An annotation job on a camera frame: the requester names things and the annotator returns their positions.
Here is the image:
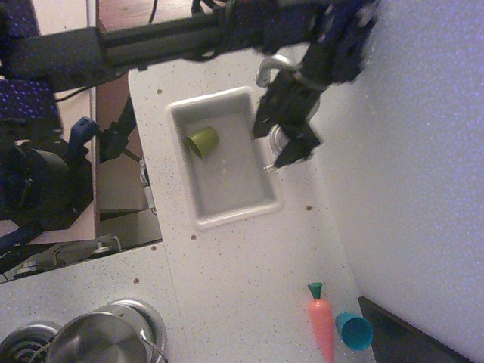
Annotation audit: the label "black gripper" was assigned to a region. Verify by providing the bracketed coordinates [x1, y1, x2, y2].
[251, 37, 364, 168]

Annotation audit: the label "silver toy faucet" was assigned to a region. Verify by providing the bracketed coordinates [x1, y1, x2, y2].
[253, 54, 320, 172]

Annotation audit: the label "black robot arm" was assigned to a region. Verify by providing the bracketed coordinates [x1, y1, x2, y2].
[1, 1, 377, 168]

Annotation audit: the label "white toy sink basin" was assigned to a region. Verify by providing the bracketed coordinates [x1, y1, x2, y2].
[166, 86, 284, 230]

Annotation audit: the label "green plastic cup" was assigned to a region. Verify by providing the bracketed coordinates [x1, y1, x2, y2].
[185, 127, 219, 159]

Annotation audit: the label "orange toy carrot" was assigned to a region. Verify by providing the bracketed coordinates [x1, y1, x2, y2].
[308, 282, 334, 363]

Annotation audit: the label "teal plastic cup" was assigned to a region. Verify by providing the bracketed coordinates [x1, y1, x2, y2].
[335, 312, 374, 351]

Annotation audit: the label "stainless steel pot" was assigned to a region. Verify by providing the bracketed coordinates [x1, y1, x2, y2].
[46, 300, 168, 362]

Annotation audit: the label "silver stove burner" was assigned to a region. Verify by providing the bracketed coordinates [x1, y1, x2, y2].
[1, 321, 61, 362]

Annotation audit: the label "thin black cable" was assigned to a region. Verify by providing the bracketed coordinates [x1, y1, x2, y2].
[52, 0, 160, 102]

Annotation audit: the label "blue clamp handle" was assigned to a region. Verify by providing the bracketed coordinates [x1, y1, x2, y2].
[64, 116, 100, 163]

